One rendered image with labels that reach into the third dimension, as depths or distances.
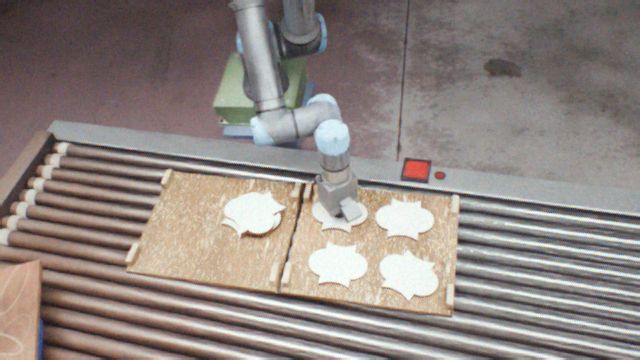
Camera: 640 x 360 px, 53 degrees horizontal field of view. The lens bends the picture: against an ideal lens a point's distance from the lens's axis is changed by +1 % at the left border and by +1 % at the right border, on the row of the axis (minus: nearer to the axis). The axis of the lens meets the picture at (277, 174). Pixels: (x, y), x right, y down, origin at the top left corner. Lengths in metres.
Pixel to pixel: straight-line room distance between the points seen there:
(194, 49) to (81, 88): 0.70
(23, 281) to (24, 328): 0.13
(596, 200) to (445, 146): 1.42
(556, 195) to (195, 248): 0.96
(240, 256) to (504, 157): 1.77
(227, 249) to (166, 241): 0.18
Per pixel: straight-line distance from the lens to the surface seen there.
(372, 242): 1.65
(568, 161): 3.18
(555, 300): 1.63
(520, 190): 1.81
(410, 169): 1.81
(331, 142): 1.44
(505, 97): 3.44
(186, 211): 1.79
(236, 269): 1.64
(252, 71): 1.54
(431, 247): 1.64
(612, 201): 1.85
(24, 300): 1.66
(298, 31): 1.83
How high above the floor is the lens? 2.29
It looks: 48 degrees down
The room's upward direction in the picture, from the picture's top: 11 degrees counter-clockwise
